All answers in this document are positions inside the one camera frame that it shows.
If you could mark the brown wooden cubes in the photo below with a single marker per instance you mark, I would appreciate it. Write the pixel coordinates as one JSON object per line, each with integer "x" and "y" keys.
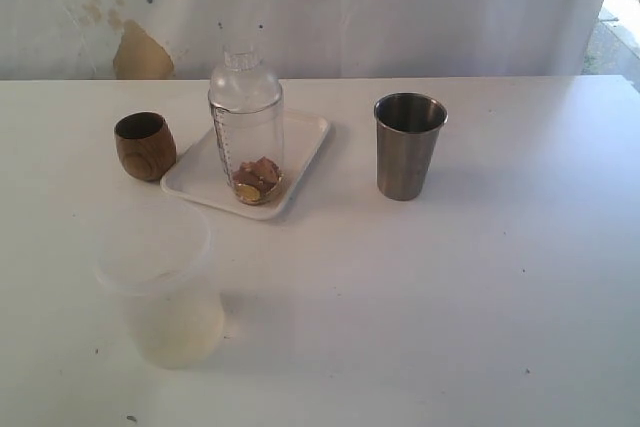
{"x": 263, "y": 174}

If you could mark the brown wooden cup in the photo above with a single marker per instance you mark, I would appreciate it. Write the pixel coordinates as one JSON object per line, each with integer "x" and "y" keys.
{"x": 145, "y": 145}

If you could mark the clear plastic shaker cup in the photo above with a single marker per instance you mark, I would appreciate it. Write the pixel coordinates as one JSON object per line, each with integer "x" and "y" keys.
{"x": 243, "y": 137}

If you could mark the stainless steel cup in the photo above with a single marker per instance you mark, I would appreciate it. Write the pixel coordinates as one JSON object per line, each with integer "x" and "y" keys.
{"x": 407, "y": 129}

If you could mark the white rectangular tray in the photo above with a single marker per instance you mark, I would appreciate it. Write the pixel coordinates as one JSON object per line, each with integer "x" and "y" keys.
{"x": 198, "y": 175}

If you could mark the clear plastic shaker lid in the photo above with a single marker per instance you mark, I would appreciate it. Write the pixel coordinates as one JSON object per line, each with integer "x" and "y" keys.
{"x": 242, "y": 82}

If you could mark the translucent plastic measuring cup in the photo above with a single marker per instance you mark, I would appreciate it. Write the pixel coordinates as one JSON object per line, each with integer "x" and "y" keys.
{"x": 155, "y": 261}

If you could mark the gold coin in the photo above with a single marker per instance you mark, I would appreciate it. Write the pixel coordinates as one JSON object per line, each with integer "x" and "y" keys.
{"x": 248, "y": 193}

